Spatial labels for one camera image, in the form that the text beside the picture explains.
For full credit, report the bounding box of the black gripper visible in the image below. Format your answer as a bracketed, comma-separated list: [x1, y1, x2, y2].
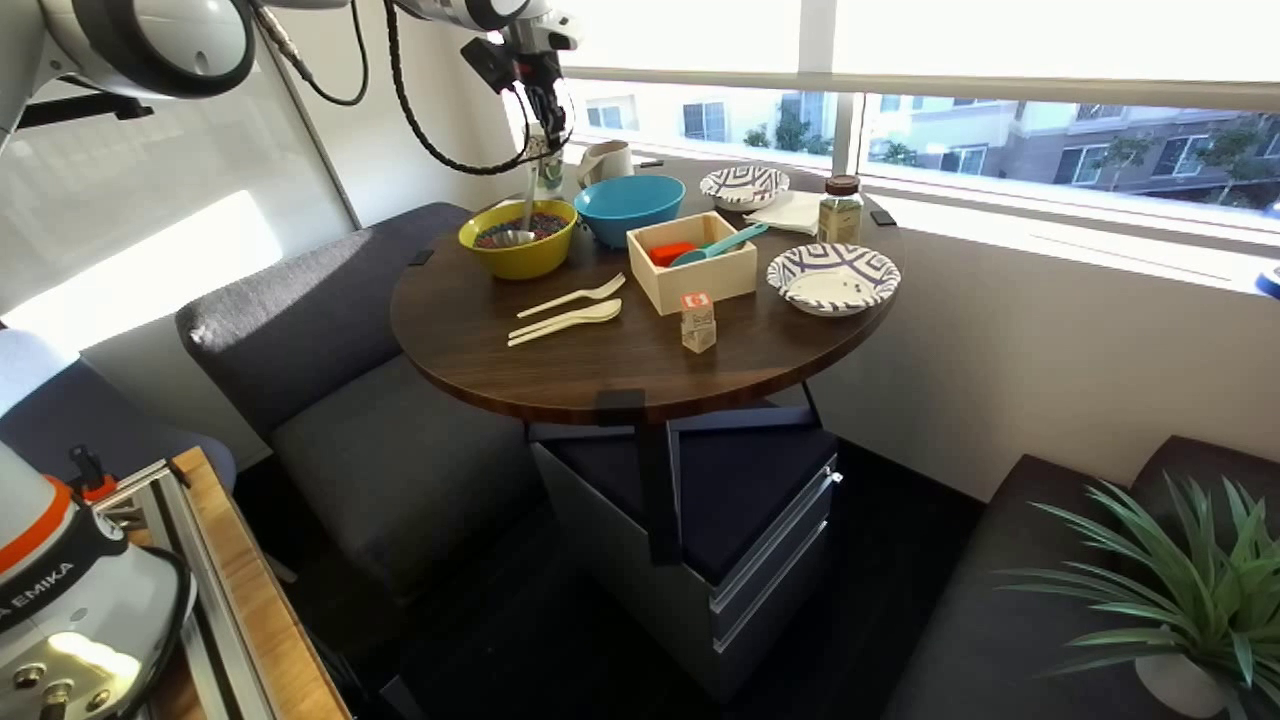
[508, 9, 579, 156]

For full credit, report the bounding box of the printed white paper coffee cup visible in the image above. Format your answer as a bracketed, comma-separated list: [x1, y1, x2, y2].
[534, 144, 573, 202]

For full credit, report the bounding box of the beige ceramic mug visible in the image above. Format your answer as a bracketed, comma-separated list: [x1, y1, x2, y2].
[577, 136, 635, 192]

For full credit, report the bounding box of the silver metal ladle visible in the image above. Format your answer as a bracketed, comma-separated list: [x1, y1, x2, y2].
[517, 185, 550, 247]

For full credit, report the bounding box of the colourful beads heap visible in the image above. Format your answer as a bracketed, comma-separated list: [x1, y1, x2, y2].
[475, 215, 573, 253]

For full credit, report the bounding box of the blue plastic bowl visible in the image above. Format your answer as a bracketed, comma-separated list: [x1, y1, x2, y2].
[573, 174, 692, 256]

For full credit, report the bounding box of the yellow plastic bowl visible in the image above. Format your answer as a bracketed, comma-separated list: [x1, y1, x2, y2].
[456, 196, 583, 284]

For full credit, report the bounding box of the small patterned bowl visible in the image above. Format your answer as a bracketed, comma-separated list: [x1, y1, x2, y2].
[697, 165, 798, 222]

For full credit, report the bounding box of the teal toy piece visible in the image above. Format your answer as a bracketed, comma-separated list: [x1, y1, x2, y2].
[674, 222, 777, 267]

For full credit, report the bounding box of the light wooden box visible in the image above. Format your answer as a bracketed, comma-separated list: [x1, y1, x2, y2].
[623, 207, 763, 322]

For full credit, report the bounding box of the small wooden toy block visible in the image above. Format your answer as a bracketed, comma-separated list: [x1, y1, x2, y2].
[676, 291, 720, 360]

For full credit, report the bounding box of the white paper napkin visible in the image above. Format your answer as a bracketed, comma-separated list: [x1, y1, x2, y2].
[753, 192, 831, 245]

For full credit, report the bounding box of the glass jar with brown lid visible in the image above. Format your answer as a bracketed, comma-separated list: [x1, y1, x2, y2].
[817, 176, 867, 247]

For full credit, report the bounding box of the black white patterned plate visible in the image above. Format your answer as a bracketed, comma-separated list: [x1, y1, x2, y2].
[763, 239, 906, 323]

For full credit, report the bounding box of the dark grey sofa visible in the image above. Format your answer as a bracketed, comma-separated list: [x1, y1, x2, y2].
[174, 202, 540, 608]

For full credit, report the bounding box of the light wooden board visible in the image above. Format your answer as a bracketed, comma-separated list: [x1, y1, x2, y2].
[169, 444, 351, 720]

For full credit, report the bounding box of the black bench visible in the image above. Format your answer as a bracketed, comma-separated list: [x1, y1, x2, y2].
[883, 432, 1280, 720]

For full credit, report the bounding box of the green potted plant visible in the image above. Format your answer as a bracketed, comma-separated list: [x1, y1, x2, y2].
[1007, 478, 1280, 712]

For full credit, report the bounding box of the white plant pot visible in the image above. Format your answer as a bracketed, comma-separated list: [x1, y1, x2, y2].
[1131, 648, 1242, 720]

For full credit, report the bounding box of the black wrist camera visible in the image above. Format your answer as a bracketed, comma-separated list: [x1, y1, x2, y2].
[456, 31, 519, 98]

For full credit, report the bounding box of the black cable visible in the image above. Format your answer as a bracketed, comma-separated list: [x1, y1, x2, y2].
[254, 0, 376, 114]
[383, 0, 540, 182]

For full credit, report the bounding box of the black table pedestal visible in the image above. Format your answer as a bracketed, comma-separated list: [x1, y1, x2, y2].
[632, 398, 688, 567]

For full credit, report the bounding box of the white window frame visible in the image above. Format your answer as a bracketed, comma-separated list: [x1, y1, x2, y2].
[557, 0, 1280, 262]

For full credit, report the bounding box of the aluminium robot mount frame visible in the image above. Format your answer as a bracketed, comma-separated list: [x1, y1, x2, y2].
[90, 458, 254, 720]

